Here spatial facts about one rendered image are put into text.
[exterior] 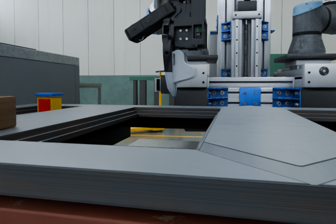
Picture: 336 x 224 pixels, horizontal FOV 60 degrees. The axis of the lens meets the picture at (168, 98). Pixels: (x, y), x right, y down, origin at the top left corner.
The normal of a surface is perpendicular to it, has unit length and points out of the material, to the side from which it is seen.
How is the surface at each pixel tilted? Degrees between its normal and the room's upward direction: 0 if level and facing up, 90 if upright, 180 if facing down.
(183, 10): 90
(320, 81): 90
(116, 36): 90
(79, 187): 90
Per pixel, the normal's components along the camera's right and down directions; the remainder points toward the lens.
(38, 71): 0.98, 0.01
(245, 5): -0.13, 0.04
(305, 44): -0.51, -0.27
